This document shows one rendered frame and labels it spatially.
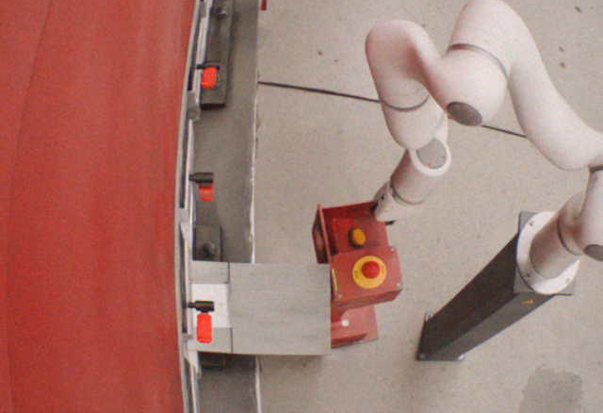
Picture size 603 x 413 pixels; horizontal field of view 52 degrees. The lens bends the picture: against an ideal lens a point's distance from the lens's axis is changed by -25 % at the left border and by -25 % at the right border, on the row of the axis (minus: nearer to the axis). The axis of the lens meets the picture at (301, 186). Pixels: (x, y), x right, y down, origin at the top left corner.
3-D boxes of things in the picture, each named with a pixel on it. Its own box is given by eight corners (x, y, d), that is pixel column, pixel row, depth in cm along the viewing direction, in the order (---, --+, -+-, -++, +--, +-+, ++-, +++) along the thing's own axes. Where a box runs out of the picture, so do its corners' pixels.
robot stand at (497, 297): (471, 314, 241) (578, 220, 148) (463, 361, 235) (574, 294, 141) (425, 311, 241) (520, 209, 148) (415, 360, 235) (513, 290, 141)
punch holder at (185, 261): (194, 341, 117) (185, 323, 102) (146, 337, 117) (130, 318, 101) (191, 256, 123) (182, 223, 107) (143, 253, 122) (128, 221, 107)
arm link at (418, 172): (399, 150, 147) (387, 193, 144) (415, 120, 135) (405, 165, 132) (437, 165, 148) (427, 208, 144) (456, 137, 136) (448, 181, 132)
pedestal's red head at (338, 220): (394, 301, 175) (409, 282, 158) (325, 313, 173) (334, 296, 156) (381, 220, 181) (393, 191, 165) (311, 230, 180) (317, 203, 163)
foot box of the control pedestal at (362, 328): (379, 339, 237) (384, 333, 226) (301, 353, 234) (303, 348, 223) (369, 284, 244) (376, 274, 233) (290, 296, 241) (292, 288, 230)
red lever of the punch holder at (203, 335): (213, 338, 104) (214, 298, 112) (186, 335, 103) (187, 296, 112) (215, 346, 104) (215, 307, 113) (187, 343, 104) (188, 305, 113)
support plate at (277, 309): (330, 355, 136) (331, 354, 135) (188, 350, 135) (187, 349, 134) (329, 265, 143) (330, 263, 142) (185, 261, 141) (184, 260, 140)
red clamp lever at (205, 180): (216, 204, 128) (213, 181, 119) (191, 203, 128) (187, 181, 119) (216, 192, 129) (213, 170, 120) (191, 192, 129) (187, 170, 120)
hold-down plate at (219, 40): (225, 108, 165) (225, 102, 163) (201, 109, 165) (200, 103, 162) (234, 4, 176) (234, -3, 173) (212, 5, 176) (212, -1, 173)
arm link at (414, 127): (389, 29, 123) (413, 123, 149) (369, 103, 117) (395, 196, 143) (439, 38, 120) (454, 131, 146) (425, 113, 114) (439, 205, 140)
